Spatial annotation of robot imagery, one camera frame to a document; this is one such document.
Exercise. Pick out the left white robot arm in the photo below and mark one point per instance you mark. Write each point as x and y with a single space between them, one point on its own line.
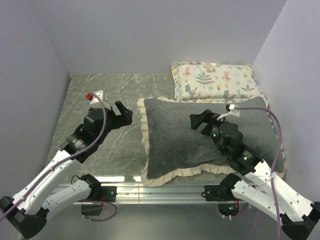
30 209

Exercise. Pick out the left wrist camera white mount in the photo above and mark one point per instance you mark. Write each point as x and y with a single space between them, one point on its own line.
98 99

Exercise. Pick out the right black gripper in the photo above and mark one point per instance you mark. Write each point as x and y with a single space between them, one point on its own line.
197 119

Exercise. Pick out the aluminium mounting rail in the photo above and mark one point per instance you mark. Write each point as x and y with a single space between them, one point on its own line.
135 193

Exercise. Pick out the floral animal print pillow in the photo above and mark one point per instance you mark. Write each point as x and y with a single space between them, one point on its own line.
206 80

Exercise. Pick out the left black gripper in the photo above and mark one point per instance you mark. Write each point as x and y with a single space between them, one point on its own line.
124 119

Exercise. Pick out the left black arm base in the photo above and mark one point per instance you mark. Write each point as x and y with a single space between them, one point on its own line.
99 196

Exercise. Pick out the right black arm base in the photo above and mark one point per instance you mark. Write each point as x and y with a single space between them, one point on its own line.
228 205

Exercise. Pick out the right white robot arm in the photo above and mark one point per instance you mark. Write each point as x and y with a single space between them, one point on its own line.
257 184

